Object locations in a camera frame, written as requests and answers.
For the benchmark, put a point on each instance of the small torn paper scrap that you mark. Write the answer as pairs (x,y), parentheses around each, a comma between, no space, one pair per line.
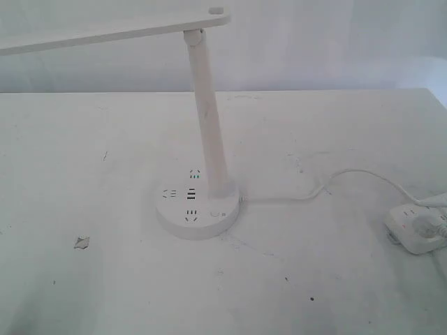
(82,243)

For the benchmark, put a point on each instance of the white plug in strip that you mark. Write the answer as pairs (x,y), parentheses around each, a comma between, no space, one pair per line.
(430,226)

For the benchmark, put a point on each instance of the white power strip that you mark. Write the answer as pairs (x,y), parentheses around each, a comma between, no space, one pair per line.
(399,222)

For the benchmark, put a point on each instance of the white desk lamp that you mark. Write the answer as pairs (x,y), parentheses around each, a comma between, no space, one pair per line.
(206,202)

